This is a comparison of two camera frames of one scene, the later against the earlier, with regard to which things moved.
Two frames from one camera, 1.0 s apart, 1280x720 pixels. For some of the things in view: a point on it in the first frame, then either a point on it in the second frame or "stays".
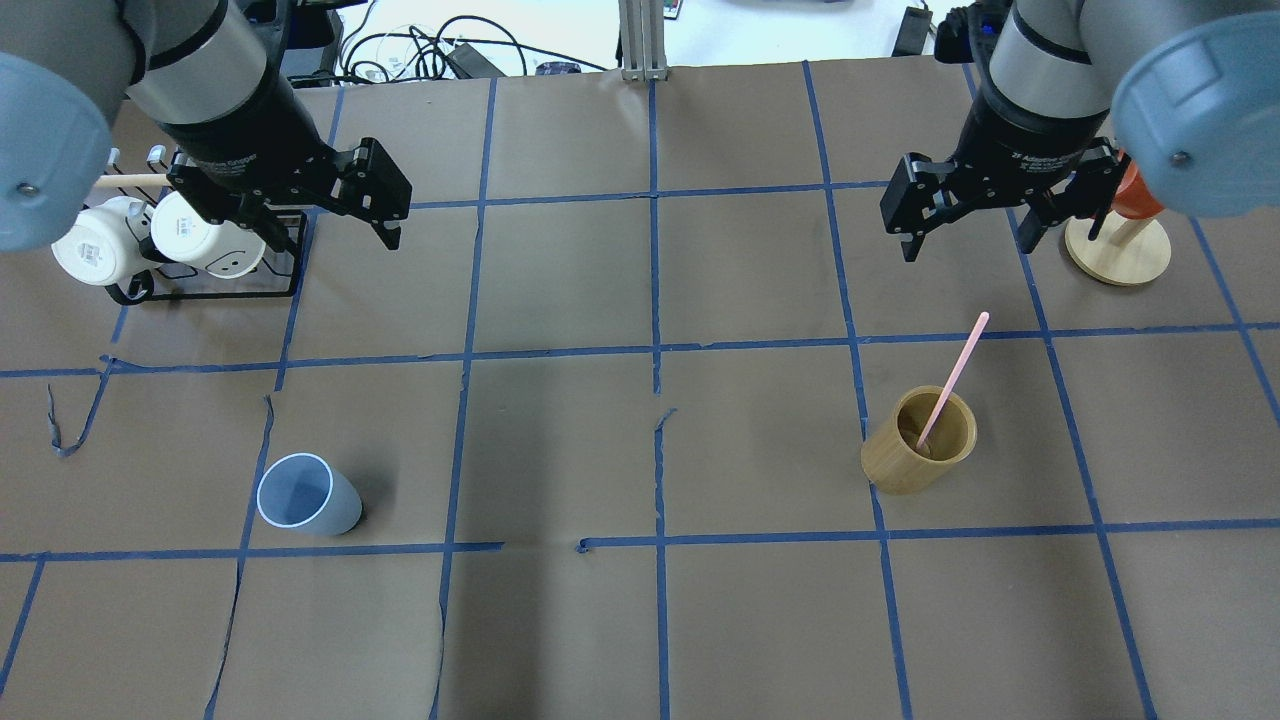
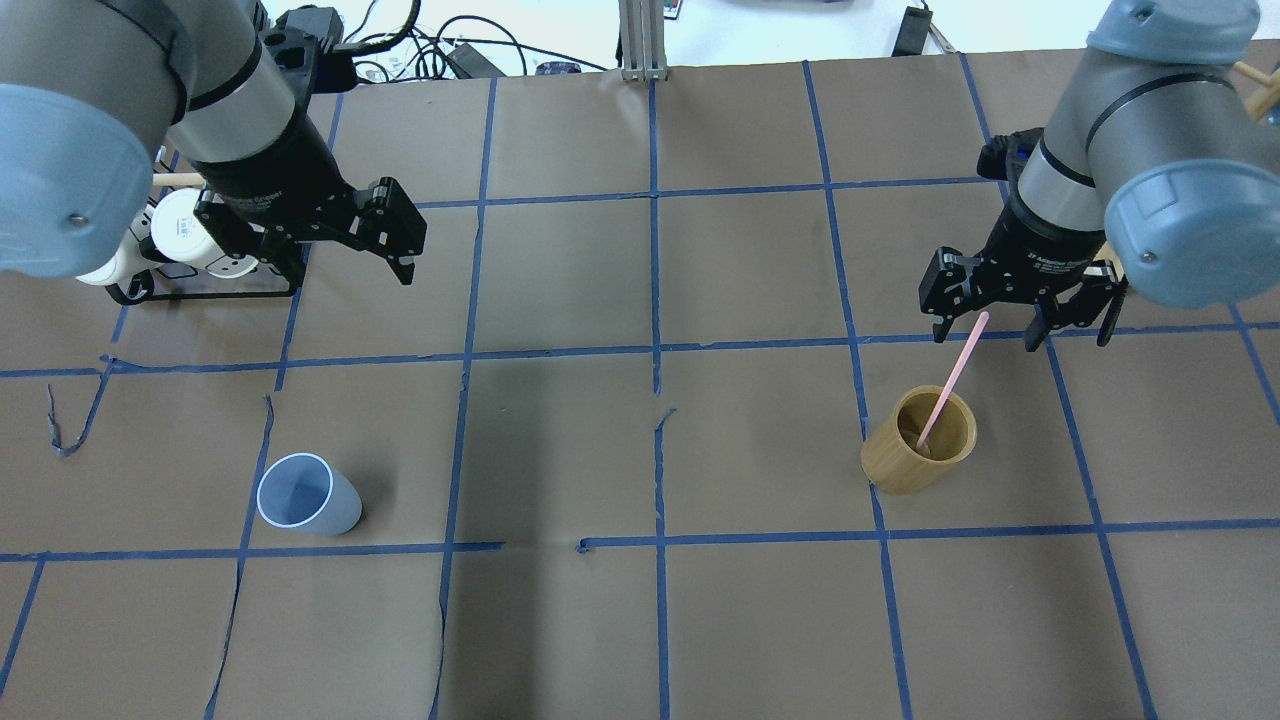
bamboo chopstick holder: x=931 y=428 stays
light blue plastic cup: x=303 y=491 stays
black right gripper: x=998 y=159 → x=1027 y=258
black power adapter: x=466 y=63 stays
